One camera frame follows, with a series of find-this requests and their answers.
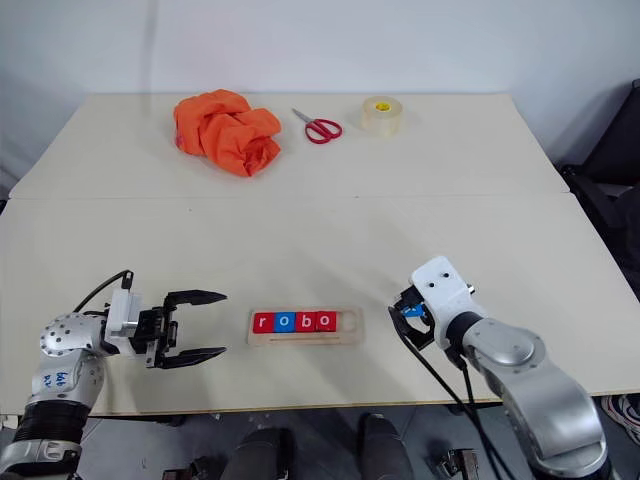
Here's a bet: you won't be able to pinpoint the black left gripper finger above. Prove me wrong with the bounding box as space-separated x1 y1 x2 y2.
158 346 228 371
162 289 229 314

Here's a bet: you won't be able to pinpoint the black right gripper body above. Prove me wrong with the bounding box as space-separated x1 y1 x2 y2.
397 283 427 312

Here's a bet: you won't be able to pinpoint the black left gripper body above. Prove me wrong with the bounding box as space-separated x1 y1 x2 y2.
133 304 180 370

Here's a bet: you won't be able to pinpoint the wooden letter tray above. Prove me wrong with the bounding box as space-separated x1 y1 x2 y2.
245 307 366 348

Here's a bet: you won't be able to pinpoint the dark rounded shape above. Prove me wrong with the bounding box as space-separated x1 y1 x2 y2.
360 413 415 480
232 427 295 480

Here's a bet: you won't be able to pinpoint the crumpled orange cloth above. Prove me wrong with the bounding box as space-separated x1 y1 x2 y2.
172 88 284 178

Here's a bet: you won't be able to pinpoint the clear packing tape roll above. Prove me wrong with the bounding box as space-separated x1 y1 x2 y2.
361 95 405 140

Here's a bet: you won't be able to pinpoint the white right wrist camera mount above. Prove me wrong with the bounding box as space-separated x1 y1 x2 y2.
408 256 489 351

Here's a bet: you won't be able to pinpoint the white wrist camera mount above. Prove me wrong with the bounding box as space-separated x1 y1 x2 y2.
103 286 144 347
408 256 489 351

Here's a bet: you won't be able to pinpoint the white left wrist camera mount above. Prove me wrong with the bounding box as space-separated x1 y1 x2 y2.
103 286 144 347

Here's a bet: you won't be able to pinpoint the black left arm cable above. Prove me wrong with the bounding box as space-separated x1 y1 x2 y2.
72 269 135 315

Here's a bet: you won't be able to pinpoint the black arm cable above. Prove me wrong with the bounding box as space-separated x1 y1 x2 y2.
72 269 135 315
412 344 506 480

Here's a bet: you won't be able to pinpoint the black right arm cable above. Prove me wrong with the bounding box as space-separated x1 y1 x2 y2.
412 344 506 480

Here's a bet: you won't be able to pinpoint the red-handled scissors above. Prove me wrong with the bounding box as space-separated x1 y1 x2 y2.
291 107 344 146

